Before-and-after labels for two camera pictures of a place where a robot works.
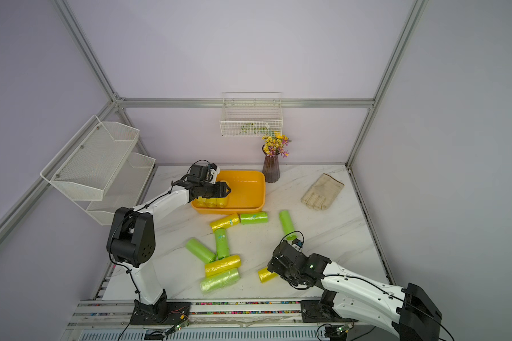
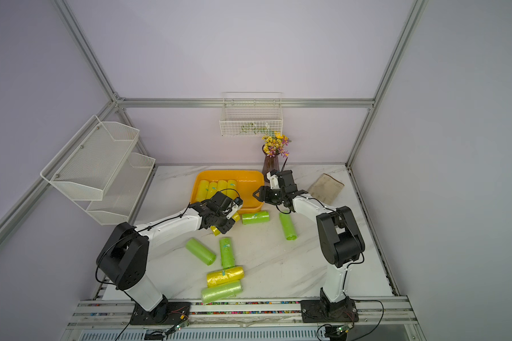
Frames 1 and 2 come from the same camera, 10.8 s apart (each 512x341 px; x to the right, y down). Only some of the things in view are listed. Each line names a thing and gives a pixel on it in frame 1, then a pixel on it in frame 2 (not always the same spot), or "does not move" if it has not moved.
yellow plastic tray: x=247 y=192 does not move
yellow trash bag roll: x=265 y=275 → x=232 y=189
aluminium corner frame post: x=408 y=28 does not move
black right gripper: x=276 y=264 → x=265 y=195
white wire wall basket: x=251 y=114 does not move
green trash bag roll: x=254 y=217 does not move
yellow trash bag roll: x=228 y=263 → x=225 y=275
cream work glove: x=322 y=193 does not move
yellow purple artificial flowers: x=275 y=143 does not move
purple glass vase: x=271 y=167 does not move
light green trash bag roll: x=219 y=280 → x=225 y=290
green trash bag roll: x=287 y=225 does not move
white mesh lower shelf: x=124 y=192 does not move
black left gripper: x=220 y=190 → x=224 y=229
